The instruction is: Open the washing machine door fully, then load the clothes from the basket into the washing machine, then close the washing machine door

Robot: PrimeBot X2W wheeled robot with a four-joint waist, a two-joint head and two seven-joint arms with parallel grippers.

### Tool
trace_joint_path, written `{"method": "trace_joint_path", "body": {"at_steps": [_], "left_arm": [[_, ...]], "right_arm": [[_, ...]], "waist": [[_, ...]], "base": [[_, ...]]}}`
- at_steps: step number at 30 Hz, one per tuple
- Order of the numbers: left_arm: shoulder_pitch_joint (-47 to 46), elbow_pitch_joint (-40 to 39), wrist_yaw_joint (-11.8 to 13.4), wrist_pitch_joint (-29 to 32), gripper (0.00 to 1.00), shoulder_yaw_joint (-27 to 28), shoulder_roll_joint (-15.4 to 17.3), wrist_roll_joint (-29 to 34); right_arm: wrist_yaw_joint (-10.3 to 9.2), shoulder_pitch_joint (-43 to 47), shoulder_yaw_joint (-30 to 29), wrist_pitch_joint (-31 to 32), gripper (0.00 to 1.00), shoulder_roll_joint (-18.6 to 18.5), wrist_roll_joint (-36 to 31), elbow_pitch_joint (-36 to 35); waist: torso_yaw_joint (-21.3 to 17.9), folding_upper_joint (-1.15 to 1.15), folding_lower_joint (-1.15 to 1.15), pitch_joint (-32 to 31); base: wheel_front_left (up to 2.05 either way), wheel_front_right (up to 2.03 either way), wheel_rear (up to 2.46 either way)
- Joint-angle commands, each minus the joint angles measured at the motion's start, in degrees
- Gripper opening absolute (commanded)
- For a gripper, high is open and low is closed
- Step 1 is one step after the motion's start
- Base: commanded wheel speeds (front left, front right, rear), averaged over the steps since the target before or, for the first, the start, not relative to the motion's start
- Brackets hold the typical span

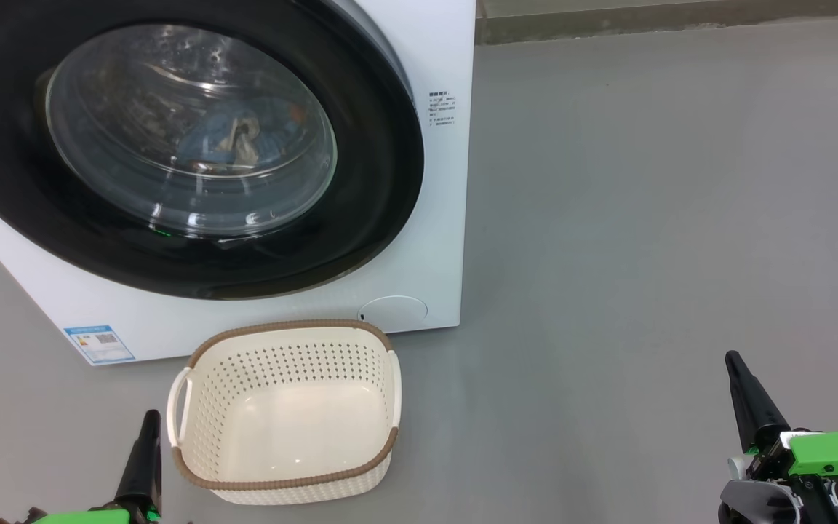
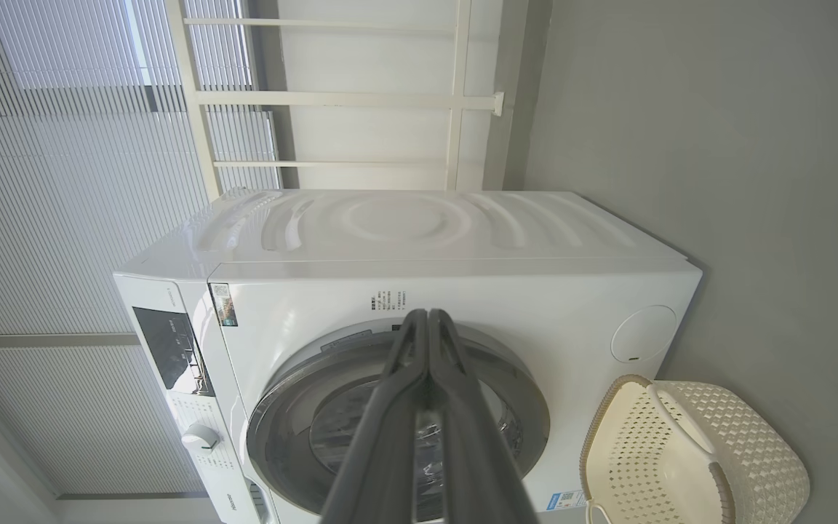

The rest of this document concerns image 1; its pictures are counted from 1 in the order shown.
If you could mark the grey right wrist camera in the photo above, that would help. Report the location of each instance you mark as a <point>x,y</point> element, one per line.
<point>757,503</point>

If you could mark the stainless steel washer drum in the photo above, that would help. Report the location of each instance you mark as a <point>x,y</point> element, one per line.
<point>113,109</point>

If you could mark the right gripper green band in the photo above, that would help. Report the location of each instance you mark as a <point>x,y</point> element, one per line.
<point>833,455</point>

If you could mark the white front-load washing machine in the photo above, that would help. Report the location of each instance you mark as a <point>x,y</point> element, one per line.
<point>433,218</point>

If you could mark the black rimmed glass washer door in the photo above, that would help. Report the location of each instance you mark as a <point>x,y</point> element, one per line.
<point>375,182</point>

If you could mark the blue energy label sticker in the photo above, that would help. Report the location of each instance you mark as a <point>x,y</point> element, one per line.
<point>99,344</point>

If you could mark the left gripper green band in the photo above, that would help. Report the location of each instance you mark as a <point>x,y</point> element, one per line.
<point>84,517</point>

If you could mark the cream perforated laundry basket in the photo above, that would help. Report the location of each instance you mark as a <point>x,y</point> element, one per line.
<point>281,422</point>

